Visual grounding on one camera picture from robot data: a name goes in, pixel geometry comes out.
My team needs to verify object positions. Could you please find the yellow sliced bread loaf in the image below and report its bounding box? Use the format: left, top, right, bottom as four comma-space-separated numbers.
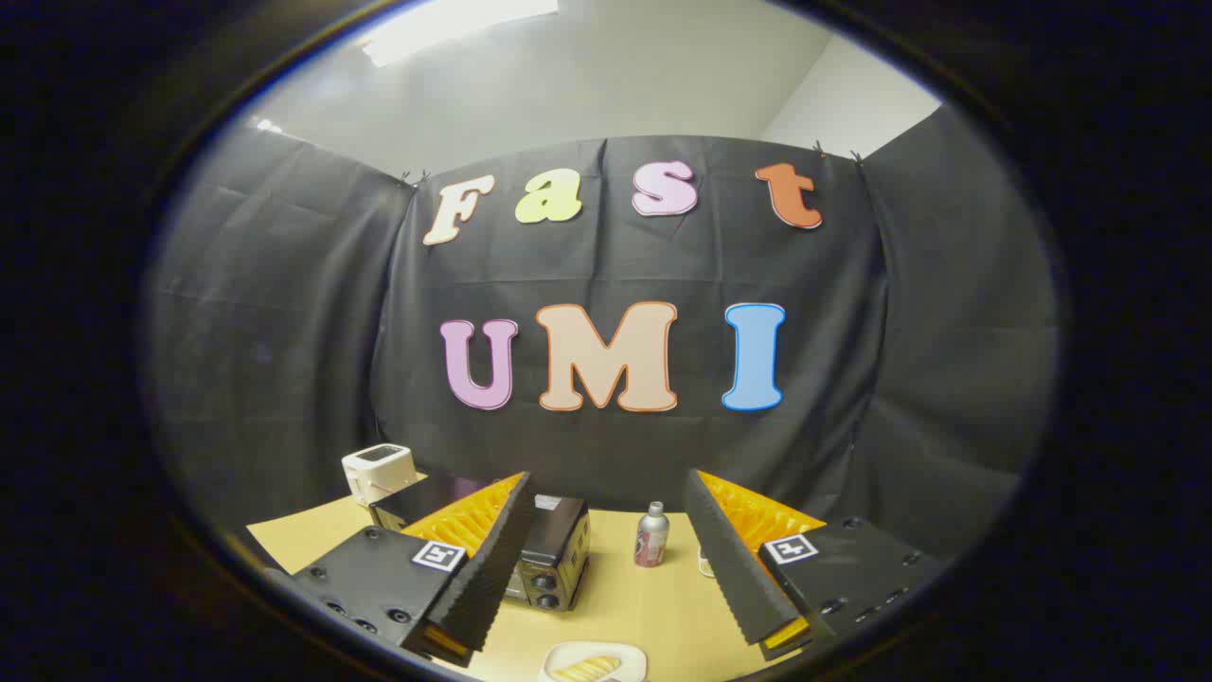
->
552, 655, 621, 682

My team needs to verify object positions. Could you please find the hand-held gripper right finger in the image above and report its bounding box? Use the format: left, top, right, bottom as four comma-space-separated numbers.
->
682, 469, 948, 662

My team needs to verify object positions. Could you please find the white pop-up toaster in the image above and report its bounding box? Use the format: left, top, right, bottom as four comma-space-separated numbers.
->
341, 443, 418, 508

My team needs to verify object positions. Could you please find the black toaster oven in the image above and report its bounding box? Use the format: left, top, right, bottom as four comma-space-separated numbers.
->
369, 474, 593, 612

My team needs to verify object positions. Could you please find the white square plate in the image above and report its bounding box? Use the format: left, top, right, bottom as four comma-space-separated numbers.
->
538, 641, 649, 682

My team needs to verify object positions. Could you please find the silver and pink bottle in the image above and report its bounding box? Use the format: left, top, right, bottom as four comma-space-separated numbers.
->
634, 501, 670, 568

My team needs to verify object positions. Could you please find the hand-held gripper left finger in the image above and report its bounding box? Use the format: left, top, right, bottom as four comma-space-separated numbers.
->
289, 472, 536, 669

